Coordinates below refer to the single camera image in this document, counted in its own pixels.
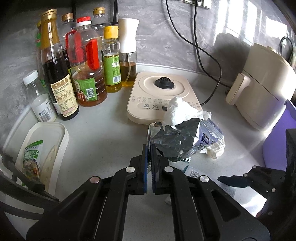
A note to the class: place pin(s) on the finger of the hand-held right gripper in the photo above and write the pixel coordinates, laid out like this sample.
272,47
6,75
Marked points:
231,180

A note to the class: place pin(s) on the white plastic tray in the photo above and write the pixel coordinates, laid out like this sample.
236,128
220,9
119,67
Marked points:
53,134

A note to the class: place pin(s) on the dark sauce bottle gold cap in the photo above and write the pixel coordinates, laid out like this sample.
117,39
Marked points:
57,76

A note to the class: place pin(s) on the cream kettle base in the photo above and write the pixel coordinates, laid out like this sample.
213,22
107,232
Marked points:
148,92

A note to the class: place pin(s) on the white wall socket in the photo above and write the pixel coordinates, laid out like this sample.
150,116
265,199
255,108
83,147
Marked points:
203,3

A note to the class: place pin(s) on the small white cap bottle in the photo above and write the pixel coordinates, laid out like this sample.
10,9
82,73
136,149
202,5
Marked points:
42,106

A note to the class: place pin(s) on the green label bottle gold cap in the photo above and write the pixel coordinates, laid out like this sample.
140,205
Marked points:
39,41

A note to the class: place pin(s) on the clear bottle gold cap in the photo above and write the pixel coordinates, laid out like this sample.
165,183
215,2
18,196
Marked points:
100,22

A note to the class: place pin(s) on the red cap oil bottle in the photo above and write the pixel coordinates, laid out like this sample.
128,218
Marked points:
89,76

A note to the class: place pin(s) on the silver foil wrapper blue print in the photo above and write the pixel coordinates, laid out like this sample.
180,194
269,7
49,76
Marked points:
182,141

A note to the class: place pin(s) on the white cap oil sprayer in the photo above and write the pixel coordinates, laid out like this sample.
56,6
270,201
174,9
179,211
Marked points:
128,34

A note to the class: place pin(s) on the purple plastic bucket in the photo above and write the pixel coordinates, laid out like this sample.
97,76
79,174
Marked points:
277,139

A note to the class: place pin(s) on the yellow cap green label bottle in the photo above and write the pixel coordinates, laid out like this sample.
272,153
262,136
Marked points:
112,69

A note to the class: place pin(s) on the white printed packet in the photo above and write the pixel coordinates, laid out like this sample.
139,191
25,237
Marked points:
193,172

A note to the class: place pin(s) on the crumpled white tissue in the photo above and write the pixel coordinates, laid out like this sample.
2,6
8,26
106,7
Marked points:
182,111

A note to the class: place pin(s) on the green packet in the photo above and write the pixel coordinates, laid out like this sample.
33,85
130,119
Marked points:
31,160

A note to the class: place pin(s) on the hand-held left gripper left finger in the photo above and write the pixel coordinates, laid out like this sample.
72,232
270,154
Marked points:
145,162

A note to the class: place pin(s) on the white air fryer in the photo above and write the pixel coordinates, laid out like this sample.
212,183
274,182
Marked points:
266,92

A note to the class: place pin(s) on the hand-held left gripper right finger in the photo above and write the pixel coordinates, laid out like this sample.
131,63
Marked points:
154,166

